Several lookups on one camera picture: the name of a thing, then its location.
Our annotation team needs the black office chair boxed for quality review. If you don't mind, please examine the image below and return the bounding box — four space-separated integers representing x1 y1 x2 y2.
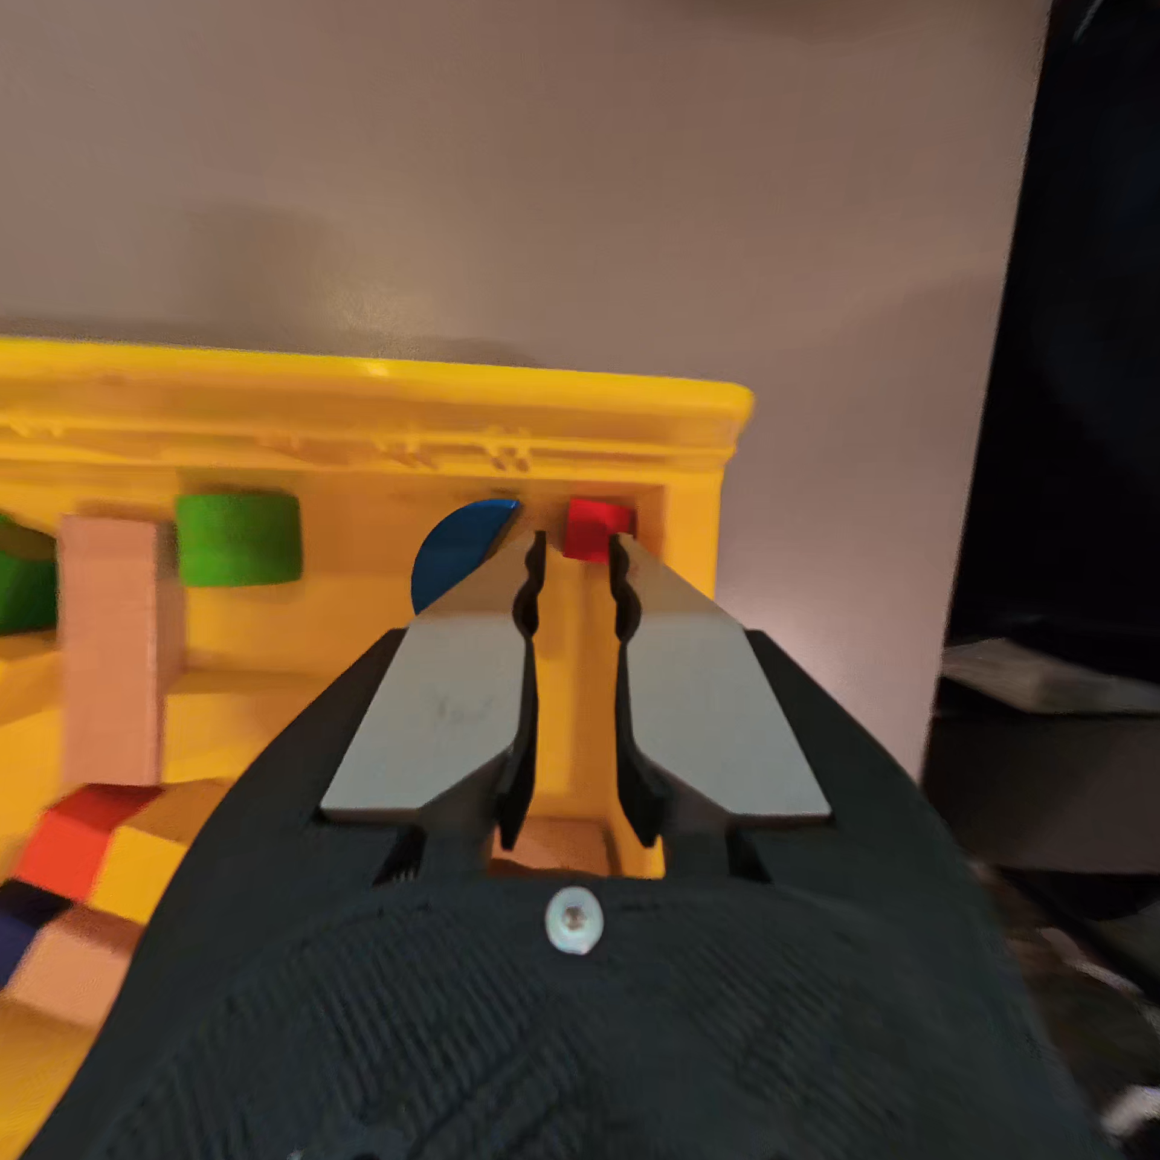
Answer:
921 633 1160 902

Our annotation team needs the red wooden cube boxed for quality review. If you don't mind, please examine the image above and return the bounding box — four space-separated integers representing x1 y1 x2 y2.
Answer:
560 496 638 564

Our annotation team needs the yellow plastic bin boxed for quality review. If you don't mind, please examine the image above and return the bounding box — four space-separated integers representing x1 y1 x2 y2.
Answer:
0 336 757 1088

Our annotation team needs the blue half-round wooden piece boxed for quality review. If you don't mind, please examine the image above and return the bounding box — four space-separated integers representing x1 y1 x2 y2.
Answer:
408 496 524 617

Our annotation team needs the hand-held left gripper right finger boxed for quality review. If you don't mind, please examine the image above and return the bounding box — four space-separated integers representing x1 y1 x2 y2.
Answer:
609 533 835 847

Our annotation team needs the pile of coloured wooden blocks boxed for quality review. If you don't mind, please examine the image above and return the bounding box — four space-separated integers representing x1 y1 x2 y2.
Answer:
0 491 610 1033

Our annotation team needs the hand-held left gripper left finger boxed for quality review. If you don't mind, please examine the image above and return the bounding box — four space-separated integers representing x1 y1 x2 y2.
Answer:
319 529 548 848

